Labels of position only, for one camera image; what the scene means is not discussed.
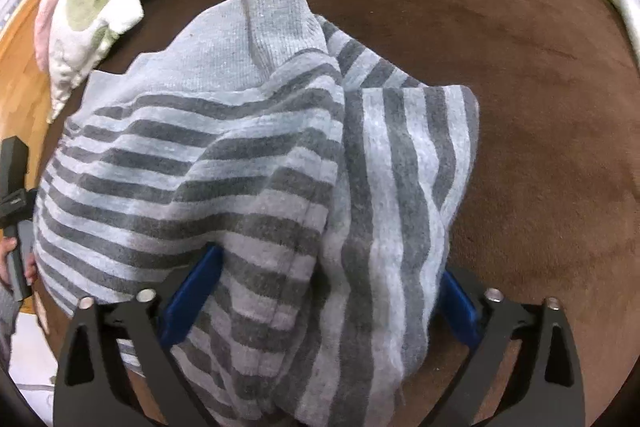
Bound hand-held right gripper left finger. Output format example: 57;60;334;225
52;244;223;427

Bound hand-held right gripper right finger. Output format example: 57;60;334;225
425;269;586;427

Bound grey striped garment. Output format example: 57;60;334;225
32;0;481;427

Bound person's left forearm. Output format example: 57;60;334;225
0;284;20;360

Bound person's left hand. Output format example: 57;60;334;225
0;237;38;289

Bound pink pillow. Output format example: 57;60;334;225
34;0;69;75

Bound white bear print blanket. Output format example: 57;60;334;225
47;0;162;122

